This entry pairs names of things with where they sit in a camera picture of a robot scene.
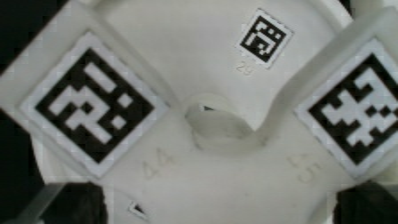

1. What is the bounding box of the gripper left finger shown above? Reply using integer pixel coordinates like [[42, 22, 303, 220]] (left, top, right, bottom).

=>
[[10, 181, 111, 224]]

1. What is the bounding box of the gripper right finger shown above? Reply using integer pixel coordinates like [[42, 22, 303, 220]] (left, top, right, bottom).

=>
[[332, 181, 398, 224]]

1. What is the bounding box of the white cross-shaped table base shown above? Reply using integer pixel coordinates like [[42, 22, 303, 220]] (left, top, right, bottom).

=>
[[0, 0, 398, 224]]

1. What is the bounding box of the white round table top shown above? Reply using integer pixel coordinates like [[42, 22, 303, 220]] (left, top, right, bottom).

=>
[[37, 0, 398, 182]]

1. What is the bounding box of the white cylindrical table leg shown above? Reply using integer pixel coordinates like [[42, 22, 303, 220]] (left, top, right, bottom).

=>
[[182, 93, 259, 154]]

